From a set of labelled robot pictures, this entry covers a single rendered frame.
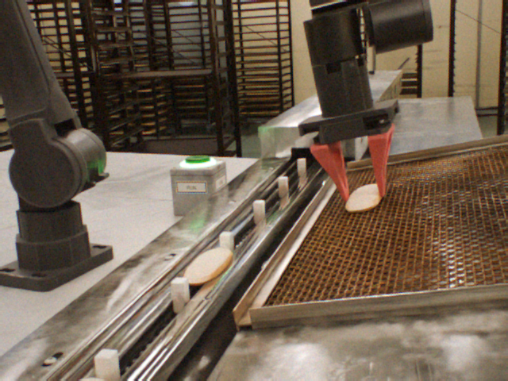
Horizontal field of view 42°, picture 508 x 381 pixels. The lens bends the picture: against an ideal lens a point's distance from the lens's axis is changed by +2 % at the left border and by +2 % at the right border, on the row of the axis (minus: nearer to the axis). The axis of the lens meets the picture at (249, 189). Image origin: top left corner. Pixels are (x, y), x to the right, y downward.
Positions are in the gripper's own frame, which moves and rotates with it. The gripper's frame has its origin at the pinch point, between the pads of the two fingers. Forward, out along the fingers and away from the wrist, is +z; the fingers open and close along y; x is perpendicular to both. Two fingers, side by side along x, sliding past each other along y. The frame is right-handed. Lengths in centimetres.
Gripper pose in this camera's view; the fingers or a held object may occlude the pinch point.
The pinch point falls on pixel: (363, 190)
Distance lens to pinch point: 74.3
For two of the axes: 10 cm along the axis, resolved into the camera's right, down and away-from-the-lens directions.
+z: 2.2, 9.6, 1.9
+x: 3.1, -2.5, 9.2
